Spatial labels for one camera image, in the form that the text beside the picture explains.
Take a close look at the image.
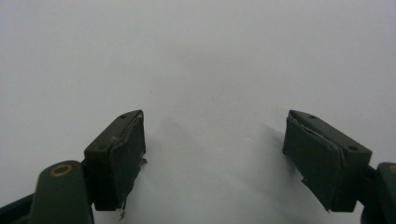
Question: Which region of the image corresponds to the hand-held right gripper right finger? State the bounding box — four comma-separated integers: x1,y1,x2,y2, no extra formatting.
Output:
282,109,374,214

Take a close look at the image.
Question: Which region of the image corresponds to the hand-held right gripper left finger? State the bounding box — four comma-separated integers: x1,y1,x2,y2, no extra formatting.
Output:
83,109,149,218

